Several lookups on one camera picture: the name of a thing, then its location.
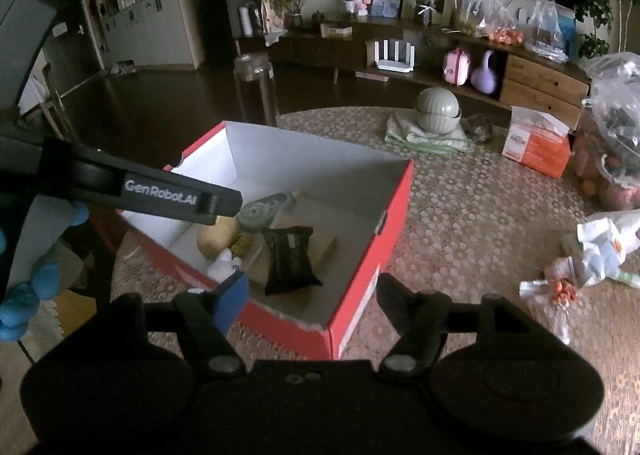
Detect grey green stacked bowls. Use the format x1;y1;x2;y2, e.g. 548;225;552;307
414;87;462;140

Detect wall shelf cabinets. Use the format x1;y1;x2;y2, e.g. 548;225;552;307
80;0;206;70

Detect small white toy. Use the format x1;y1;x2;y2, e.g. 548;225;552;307
207;250;244;282

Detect orange white tissue pack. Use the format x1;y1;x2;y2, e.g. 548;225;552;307
502;106;573;180

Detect wooden television cabinet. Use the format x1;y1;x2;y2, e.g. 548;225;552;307
235;17;593;130

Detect black packet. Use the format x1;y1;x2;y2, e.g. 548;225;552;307
261;226;323;296

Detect blue package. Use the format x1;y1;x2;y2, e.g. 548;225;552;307
557;15;578;58

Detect small cardboard box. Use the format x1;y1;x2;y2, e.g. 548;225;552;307
320;21;353;39

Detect large clear bag of cookware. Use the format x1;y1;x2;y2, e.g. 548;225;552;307
572;52;640;210

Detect black side cabinet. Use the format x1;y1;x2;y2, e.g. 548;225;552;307
194;0;258;56

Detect person's left hand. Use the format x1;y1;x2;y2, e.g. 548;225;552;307
0;200;92;342

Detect red cardboard box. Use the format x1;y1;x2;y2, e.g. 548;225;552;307
116;121;416;360

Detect wooden chair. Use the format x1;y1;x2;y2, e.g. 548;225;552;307
20;62;71;136

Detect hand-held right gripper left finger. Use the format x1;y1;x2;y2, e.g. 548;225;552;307
75;271;250;378

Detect folded green cloth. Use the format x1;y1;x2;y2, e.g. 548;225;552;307
385;112;473;156

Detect purple gourd vase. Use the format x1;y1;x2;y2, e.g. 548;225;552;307
470;51;501;96

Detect clear bag of orange candies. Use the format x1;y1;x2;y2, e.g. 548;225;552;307
520;257;576;346

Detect clear plastic bag dark contents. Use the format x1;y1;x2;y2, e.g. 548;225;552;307
527;0;571;60

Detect transparent plastic stool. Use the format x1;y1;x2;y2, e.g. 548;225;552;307
234;53;279;128

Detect yellow orange toy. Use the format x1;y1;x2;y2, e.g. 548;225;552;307
197;217;241;256

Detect small grey crumpled object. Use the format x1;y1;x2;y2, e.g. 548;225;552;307
462;115;493;140

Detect pink toy suitcase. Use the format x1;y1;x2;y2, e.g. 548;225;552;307
442;47;472;86

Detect vase with dry twigs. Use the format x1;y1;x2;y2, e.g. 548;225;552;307
287;0;316;28

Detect clear plastic bag with oranges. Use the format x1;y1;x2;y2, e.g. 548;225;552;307
452;0;526;43

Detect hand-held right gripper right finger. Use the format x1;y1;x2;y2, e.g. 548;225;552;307
376;274;553;378

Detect floral paper bag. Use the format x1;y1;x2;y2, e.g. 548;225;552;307
260;0;288;36

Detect white router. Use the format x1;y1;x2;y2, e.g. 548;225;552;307
366;39;417;72

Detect picture frame with plant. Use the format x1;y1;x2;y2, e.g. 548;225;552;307
400;0;453;26

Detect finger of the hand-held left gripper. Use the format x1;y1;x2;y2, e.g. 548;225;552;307
200;185;244;226

